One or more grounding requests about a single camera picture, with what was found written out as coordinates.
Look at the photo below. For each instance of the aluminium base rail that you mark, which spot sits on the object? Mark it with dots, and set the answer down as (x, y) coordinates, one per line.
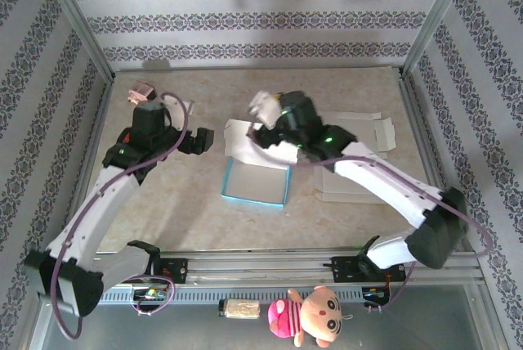
(261, 264)

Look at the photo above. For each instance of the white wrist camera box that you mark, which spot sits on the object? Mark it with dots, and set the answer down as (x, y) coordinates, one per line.
(177, 110)
(265, 109)

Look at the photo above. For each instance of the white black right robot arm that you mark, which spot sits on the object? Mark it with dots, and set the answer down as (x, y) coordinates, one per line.
(380, 186)

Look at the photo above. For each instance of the small circuit board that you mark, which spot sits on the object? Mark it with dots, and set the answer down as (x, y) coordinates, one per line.
(150, 293)
(375, 293)

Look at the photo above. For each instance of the yellow paper box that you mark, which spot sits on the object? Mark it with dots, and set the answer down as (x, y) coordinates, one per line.
(384, 133)

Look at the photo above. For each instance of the pink plush doll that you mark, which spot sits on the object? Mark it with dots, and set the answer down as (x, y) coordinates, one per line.
(306, 317)

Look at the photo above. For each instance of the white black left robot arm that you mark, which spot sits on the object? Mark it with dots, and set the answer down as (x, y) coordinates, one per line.
(94, 211)

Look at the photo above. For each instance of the white roll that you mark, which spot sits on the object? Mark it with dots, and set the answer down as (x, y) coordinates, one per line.
(239, 309)

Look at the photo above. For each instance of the teal paper box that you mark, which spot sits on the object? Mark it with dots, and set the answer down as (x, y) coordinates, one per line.
(253, 182)

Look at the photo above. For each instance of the grey metal tray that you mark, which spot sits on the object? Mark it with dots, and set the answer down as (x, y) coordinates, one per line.
(184, 333)

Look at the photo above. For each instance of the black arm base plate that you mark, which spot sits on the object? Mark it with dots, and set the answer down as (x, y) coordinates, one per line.
(343, 270)
(175, 270)

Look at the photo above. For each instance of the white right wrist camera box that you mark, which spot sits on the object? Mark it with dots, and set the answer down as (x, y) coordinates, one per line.
(265, 109)

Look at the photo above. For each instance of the aluminium frame post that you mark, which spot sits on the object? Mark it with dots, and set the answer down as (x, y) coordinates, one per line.
(439, 14)
(73, 14)

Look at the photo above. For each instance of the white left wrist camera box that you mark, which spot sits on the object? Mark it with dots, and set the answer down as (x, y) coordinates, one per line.
(177, 110)

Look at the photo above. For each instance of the pink black toy block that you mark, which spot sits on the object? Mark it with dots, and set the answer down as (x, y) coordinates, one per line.
(141, 90)

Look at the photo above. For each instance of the thin aluminium wall rail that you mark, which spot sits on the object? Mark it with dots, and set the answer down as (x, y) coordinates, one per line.
(253, 68)

